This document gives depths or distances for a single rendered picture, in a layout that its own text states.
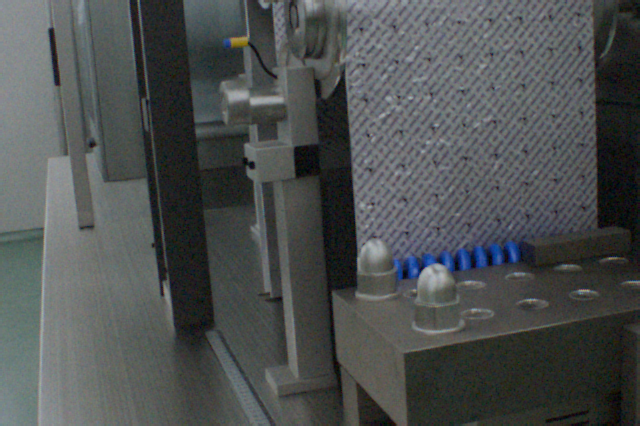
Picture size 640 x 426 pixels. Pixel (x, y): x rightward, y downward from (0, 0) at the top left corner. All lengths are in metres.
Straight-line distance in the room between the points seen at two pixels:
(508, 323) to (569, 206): 0.24
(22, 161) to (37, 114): 0.33
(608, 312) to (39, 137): 5.79
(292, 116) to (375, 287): 0.20
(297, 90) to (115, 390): 0.35
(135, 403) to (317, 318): 0.19
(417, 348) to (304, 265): 0.28
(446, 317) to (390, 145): 0.20
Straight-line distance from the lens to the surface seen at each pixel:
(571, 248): 0.80
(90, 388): 0.96
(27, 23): 6.29
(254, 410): 0.86
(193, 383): 0.94
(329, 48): 0.78
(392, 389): 0.64
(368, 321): 0.67
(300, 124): 0.83
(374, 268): 0.71
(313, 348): 0.89
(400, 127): 0.78
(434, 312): 0.63
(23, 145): 6.33
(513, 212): 0.84
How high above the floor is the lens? 1.24
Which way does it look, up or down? 11 degrees down
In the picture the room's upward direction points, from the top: 4 degrees counter-clockwise
